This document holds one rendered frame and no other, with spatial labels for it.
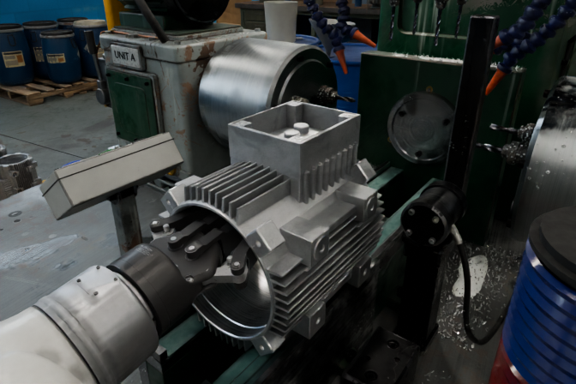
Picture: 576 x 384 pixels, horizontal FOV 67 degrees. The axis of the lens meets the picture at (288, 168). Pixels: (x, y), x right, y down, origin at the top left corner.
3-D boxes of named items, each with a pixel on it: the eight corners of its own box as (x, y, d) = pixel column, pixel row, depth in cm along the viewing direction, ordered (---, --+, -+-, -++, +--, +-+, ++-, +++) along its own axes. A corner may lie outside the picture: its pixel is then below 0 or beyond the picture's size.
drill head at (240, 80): (235, 120, 121) (231, 27, 111) (351, 151, 101) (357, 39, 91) (161, 147, 103) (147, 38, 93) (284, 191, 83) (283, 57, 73)
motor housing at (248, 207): (269, 234, 69) (267, 118, 61) (379, 283, 58) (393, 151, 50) (165, 305, 54) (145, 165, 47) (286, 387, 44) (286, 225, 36)
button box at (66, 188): (164, 176, 69) (147, 146, 69) (185, 161, 64) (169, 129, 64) (55, 222, 56) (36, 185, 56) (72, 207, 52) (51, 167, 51)
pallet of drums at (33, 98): (88, 75, 582) (77, 15, 551) (128, 83, 541) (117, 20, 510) (-8, 94, 491) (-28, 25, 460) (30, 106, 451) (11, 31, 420)
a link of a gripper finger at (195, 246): (180, 248, 40) (190, 254, 39) (261, 189, 47) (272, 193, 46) (189, 279, 42) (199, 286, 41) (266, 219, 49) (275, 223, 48)
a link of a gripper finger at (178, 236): (183, 276, 42) (173, 271, 43) (256, 214, 50) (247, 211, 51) (174, 244, 40) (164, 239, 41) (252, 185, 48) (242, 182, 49)
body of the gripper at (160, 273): (149, 292, 33) (234, 225, 39) (88, 252, 38) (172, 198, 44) (171, 356, 37) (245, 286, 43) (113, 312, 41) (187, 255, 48)
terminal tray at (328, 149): (291, 150, 60) (291, 99, 57) (359, 171, 54) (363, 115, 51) (229, 181, 51) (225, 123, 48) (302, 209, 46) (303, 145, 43)
